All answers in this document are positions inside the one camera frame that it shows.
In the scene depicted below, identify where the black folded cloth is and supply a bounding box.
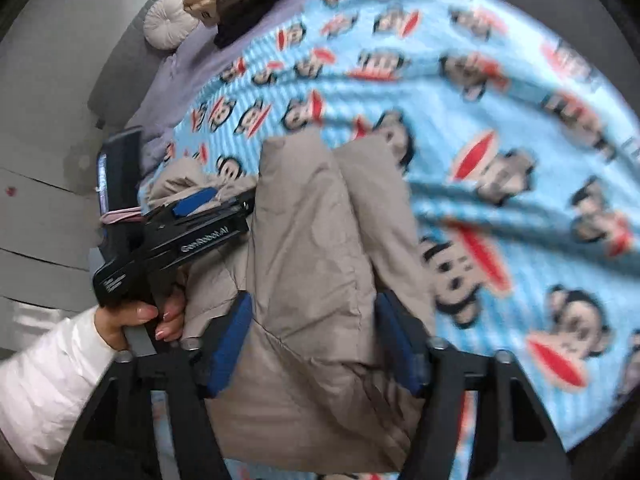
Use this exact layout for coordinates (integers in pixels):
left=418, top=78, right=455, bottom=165
left=212, top=0, right=306, bottom=51

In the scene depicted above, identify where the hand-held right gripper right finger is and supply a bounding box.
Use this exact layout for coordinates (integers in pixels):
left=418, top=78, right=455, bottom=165
left=374, top=290, right=572, bottom=480

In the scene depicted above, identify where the person's left forearm white sleeve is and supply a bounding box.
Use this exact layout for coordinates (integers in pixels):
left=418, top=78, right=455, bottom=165
left=0, top=305, right=120, bottom=480

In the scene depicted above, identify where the round cream cushion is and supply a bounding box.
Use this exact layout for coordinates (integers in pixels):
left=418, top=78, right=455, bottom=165
left=143, top=0, right=200, bottom=51

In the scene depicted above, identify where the blue monkey print blanket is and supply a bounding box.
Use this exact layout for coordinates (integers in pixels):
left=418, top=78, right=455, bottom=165
left=137, top=0, right=640, bottom=480

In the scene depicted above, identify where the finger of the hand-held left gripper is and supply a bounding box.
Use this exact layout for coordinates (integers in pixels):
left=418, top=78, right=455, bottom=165
left=212, top=188, right=257, bottom=222
left=170, top=186, right=221, bottom=221

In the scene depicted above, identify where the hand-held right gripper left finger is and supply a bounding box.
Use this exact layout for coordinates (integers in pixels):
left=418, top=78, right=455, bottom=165
left=54, top=291, right=254, bottom=480

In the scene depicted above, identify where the beige quilted down jacket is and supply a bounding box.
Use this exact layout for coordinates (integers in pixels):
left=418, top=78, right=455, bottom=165
left=145, top=127, right=436, bottom=476

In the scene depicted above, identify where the grey bed headboard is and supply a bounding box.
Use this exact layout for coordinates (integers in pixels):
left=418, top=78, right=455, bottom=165
left=87, top=0, right=173, bottom=123

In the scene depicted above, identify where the person's left hand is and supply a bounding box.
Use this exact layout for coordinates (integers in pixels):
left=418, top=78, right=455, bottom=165
left=94, top=287, right=187, bottom=352

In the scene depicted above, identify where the purple grey quilt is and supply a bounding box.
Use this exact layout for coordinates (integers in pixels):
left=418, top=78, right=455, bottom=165
left=122, top=0, right=361, bottom=176

